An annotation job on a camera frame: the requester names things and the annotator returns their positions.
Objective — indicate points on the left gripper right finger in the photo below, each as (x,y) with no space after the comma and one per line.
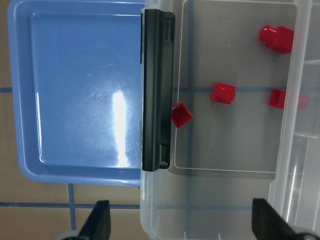
(267,224)

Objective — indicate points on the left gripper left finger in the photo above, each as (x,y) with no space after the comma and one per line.
(98,224)

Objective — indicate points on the clear plastic box lid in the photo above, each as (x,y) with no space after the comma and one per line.
(295,191)

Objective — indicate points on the red block with peg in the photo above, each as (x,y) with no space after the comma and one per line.
(279,39)

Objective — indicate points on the red block under lid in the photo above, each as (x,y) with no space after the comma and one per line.
(278,97)

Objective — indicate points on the red cube block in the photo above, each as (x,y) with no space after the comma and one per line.
(223,93)

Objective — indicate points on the red hollow block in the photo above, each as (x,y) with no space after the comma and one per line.
(181,115)

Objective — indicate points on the clear plastic storage box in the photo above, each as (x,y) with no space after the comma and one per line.
(227,155)

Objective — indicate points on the blue plastic tray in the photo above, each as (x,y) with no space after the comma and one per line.
(77,91)

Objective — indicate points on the black box latch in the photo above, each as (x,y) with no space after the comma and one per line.
(158,40)

